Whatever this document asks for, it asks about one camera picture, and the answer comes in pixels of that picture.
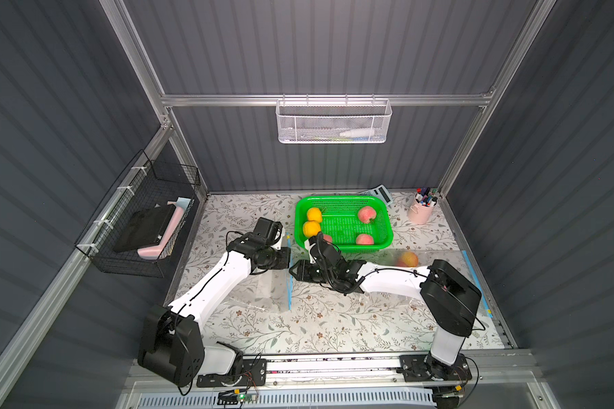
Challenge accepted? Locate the white tube in basket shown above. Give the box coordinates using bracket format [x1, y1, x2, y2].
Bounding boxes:
[339, 128, 375, 141]

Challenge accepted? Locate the pink metal pen bucket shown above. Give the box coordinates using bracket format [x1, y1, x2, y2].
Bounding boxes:
[408, 200, 435, 225]

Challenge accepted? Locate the black flat case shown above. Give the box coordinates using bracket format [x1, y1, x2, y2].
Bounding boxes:
[113, 204, 173, 253]

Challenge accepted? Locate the red yellow peach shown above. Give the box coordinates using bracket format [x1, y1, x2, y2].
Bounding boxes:
[397, 252, 420, 268]

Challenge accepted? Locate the light blue calculator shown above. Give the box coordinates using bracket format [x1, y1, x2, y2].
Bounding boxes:
[360, 184, 393, 206]

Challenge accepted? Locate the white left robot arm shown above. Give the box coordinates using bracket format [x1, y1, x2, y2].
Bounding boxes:
[137, 217, 290, 388]

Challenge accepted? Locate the pink handle tool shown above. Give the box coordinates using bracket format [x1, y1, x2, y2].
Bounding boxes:
[137, 202, 186, 261]

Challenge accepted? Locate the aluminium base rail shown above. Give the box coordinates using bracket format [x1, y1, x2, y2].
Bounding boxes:
[126, 345, 482, 392]

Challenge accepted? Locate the black wire side basket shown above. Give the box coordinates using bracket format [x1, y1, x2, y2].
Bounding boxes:
[75, 151, 201, 279]

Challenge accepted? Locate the white wire wall basket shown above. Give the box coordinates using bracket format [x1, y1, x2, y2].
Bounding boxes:
[276, 97, 393, 144]

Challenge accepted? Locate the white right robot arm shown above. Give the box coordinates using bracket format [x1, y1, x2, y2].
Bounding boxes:
[289, 238, 482, 385]

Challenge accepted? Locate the green plastic basket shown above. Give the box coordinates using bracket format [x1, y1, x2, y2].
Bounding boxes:
[294, 195, 394, 253]

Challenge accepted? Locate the clear zip-top bag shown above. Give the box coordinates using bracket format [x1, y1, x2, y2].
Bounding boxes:
[223, 268, 293, 314]
[377, 249, 496, 319]

